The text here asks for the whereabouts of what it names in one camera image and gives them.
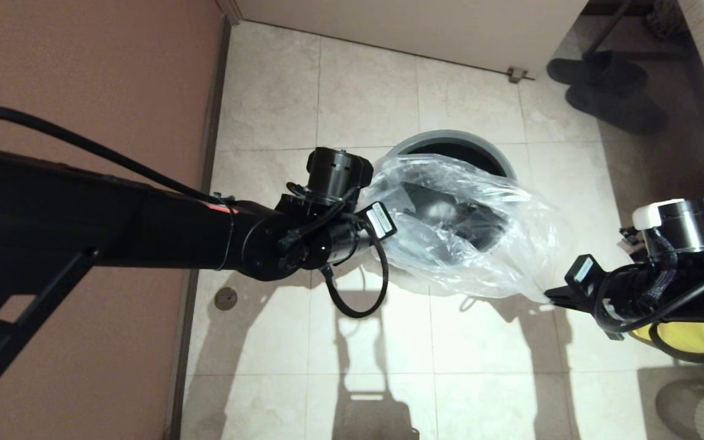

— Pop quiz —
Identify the right arm thick black cable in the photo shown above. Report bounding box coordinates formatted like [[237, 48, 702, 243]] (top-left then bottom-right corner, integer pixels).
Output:
[[648, 321, 704, 365]]

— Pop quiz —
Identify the white door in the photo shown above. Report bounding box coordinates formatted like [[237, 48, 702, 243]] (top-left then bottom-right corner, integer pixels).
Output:
[[233, 0, 591, 81]]

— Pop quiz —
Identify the dark slanted pole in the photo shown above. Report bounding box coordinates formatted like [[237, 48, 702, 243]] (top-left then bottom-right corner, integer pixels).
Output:
[[583, 0, 634, 59]]

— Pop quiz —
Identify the black slipper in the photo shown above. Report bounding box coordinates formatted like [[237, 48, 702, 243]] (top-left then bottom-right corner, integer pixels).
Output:
[[565, 82, 666, 136], [544, 54, 646, 92]]

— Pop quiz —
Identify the left arm long black cable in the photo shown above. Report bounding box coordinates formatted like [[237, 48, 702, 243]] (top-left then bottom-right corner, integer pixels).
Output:
[[0, 106, 226, 204]]

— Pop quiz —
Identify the clear plastic trash bag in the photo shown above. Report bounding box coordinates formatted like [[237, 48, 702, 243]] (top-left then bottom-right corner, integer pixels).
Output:
[[361, 153, 573, 303]]

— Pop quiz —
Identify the dark mop head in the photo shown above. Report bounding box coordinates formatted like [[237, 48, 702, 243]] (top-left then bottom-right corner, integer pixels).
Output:
[[644, 0, 686, 40]]

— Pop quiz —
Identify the left arm looped black cable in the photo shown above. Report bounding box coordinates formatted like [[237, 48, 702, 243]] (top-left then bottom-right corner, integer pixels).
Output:
[[320, 227, 389, 320]]

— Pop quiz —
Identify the grey round trash bin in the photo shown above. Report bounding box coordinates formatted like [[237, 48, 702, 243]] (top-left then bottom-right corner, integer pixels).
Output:
[[387, 130, 516, 257]]

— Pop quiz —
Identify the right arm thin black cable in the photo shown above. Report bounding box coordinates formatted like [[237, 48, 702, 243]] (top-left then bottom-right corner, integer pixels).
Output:
[[593, 260, 704, 335]]

